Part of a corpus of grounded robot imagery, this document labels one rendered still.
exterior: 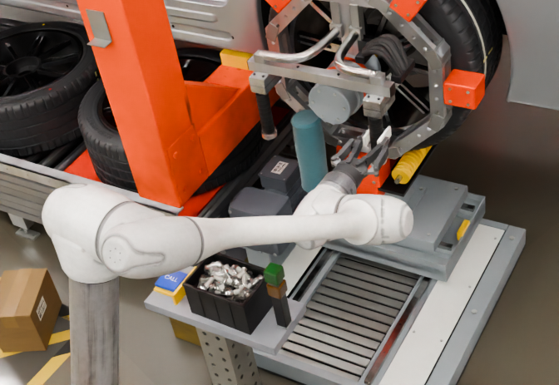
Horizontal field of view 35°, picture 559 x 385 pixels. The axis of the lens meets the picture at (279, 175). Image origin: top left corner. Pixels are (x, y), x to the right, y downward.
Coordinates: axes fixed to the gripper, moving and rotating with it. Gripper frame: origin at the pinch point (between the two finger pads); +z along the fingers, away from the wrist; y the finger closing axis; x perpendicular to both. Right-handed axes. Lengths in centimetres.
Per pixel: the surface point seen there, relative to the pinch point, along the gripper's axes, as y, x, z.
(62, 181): -120, -44, -8
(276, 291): -10.9, -23.0, -40.4
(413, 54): -9.9, -5.0, 46.1
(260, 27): -57, 2, 36
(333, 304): -23, -77, 3
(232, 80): -67, -15, 29
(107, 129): -111, -33, 11
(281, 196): -42, -43, 11
